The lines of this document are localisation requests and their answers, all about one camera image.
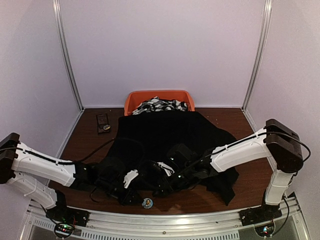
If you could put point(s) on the orange plastic bin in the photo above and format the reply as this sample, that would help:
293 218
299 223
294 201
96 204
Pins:
135 98

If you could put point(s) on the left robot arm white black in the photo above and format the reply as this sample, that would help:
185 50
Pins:
19 164

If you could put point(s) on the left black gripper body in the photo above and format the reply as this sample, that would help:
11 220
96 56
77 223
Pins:
106 186

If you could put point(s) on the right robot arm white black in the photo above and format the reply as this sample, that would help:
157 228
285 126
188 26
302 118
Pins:
275 141

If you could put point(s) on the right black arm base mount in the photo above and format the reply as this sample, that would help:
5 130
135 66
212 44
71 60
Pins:
256 215

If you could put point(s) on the aluminium corner post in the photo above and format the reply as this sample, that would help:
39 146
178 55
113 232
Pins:
265 26
65 53

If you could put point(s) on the left aluminium corner post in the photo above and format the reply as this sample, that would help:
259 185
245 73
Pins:
65 53

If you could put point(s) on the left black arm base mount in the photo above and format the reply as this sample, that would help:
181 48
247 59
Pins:
68 215

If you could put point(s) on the black t-shirt blue logo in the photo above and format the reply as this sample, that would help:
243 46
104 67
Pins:
139 135

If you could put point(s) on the right aluminium corner post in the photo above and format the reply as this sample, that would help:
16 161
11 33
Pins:
265 26

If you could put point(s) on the aluminium front rail frame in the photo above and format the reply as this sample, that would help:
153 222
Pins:
223 225

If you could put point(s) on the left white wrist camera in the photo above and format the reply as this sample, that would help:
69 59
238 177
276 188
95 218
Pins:
129 177

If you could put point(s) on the round picture brooch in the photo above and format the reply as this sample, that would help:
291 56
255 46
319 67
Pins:
147 203

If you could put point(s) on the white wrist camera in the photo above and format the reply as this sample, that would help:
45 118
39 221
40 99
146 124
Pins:
168 170
129 177

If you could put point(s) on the black brooch display tray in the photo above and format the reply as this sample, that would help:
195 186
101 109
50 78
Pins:
102 120

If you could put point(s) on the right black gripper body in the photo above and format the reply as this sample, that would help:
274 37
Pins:
178 183

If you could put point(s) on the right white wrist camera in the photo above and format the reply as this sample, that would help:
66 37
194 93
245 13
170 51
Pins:
168 170

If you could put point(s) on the black white checkered shirt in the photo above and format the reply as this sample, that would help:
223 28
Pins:
157 104

